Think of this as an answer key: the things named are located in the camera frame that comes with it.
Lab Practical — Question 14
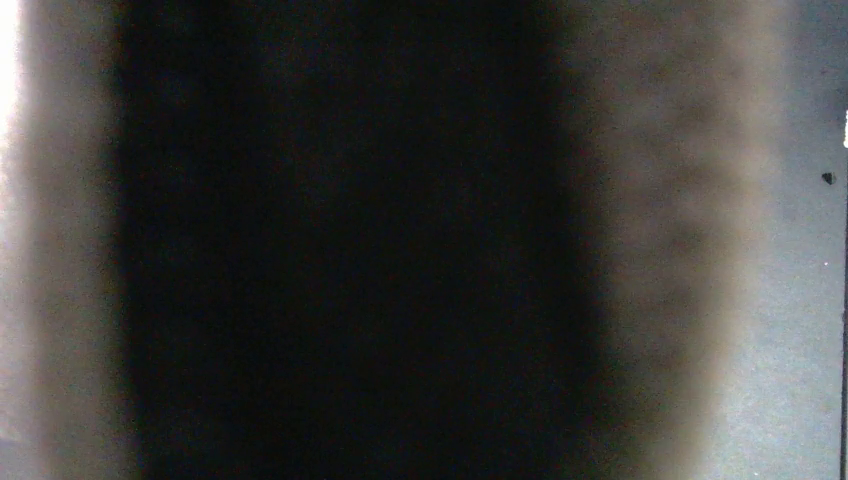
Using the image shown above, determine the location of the beige canvas backpack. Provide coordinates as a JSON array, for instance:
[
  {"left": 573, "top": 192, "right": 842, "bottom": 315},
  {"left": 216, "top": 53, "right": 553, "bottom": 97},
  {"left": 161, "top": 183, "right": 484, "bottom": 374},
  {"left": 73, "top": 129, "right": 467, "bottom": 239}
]
[{"left": 13, "top": 1, "right": 782, "bottom": 479}]

